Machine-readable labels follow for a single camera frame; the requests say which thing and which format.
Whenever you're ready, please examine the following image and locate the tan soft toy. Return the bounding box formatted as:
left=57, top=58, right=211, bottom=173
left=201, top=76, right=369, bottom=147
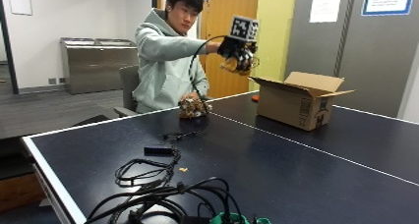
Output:
left=219, top=54, right=262, bottom=77

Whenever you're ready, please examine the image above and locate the white cube with black markers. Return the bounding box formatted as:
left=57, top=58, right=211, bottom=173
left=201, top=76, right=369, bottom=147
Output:
left=230, top=15, right=261, bottom=43

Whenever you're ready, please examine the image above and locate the person in pale green hoodie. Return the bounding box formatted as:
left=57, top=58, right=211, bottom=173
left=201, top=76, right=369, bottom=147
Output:
left=131, top=0, right=222, bottom=115

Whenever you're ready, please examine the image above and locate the grey chair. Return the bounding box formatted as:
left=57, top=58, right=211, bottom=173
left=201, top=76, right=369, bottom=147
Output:
left=113, top=65, right=142, bottom=119

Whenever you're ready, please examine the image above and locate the wooden door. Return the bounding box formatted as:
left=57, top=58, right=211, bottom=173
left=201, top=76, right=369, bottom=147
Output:
left=199, top=0, right=261, bottom=99

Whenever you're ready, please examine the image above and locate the small black box device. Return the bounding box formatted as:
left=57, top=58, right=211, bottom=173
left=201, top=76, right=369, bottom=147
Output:
left=143, top=145, right=175, bottom=155

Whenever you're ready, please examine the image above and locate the open cardboard box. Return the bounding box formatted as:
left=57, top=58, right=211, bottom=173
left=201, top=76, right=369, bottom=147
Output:
left=247, top=71, right=357, bottom=132

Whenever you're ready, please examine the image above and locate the steel waste bin cabinet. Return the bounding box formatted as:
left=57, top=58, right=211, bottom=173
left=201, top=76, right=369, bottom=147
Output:
left=59, top=36, right=141, bottom=95

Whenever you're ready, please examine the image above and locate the white paper notice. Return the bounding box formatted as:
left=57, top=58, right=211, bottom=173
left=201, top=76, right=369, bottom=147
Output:
left=309, top=0, right=346, bottom=24

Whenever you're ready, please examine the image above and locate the blue framed notice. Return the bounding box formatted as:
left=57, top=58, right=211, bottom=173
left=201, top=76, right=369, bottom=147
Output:
left=361, top=0, right=418, bottom=17

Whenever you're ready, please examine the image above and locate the green plastic object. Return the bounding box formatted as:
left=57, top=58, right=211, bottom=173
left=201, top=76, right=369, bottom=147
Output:
left=209, top=211, right=273, bottom=224

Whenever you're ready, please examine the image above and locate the wooden cabinet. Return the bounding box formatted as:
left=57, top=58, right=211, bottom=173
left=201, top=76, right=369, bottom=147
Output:
left=0, top=172, right=46, bottom=213

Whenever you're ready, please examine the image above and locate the black glove cable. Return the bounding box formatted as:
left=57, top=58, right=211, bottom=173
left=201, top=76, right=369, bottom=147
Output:
left=187, top=34, right=230, bottom=116

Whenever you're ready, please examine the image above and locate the short black cable with clip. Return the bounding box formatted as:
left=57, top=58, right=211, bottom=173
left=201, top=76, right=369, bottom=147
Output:
left=162, top=129, right=203, bottom=143

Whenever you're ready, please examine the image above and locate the coiled thin black cable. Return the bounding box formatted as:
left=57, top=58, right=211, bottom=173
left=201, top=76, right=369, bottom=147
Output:
left=113, top=146, right=183, bottom=188

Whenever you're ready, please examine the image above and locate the bundle of thick black cables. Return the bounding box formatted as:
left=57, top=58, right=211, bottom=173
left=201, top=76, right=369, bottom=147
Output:
left=85, top=176, right=245, bottom=224

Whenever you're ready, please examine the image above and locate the white wall board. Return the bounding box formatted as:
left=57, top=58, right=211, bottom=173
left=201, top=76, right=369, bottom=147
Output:
left=6, top=0, right=35, bottom=17

